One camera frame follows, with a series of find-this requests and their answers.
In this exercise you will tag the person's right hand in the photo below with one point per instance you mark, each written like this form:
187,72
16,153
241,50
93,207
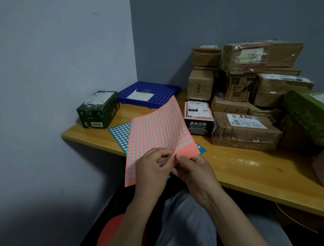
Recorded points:
200,177

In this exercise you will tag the person's left hand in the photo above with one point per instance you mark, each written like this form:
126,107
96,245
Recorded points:
152,175

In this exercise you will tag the pink dot sticker sheet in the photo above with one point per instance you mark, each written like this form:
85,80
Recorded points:
157,129

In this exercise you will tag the teal sticker sheet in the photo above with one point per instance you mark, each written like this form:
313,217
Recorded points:
119,134

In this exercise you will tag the black and pink box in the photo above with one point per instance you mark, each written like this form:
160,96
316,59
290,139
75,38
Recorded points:
198,124

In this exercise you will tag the pile of brown parcels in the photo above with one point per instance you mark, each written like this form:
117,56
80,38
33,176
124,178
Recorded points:
243,136

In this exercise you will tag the dark green box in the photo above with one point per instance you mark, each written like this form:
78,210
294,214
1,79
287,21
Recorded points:
96,114

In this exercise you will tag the small brown printed box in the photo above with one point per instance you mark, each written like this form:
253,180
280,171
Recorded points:
238,88

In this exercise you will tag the large pink box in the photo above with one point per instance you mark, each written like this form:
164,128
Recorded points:
319,169

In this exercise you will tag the taped box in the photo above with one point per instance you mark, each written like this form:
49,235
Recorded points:
243,63

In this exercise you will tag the light green parcel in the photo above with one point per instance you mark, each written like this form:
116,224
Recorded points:
306,114

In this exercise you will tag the person's left forearm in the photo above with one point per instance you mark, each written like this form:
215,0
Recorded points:
134,223

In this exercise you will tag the person's grey trousers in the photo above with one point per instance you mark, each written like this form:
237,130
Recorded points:
187,223

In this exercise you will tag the red stool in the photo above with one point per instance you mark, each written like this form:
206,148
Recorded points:
111,230

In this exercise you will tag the white paper note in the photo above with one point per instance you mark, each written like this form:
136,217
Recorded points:
139,95

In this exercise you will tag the blue plastic grid pallet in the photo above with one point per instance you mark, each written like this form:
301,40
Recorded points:
164,93

